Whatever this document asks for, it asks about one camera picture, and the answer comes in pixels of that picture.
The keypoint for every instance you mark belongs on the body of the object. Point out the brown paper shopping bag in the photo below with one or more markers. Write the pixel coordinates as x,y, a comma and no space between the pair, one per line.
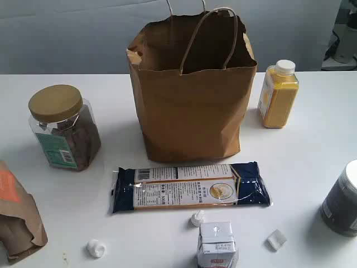
192,77

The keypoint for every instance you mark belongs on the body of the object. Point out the blue noodle packet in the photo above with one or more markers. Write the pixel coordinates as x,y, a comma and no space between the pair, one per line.
189,186

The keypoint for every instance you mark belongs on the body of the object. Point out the yellow juice bottle white cap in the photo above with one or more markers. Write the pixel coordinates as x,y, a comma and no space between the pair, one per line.
279,89

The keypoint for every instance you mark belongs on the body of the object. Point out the white milk carton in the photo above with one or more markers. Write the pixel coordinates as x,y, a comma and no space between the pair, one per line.
216,245

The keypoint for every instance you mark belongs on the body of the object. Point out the dark grey canister white lid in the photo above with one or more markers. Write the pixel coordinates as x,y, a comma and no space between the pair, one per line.
338,211

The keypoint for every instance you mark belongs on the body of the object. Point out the grey equipment in background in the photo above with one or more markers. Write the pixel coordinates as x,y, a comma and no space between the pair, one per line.
341,51

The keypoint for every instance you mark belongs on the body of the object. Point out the brown kraft pouch orange label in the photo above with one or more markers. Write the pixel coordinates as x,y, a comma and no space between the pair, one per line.
22,229

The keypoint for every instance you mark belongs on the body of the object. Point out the clear jar gold lid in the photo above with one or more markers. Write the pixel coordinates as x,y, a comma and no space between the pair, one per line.
64,125

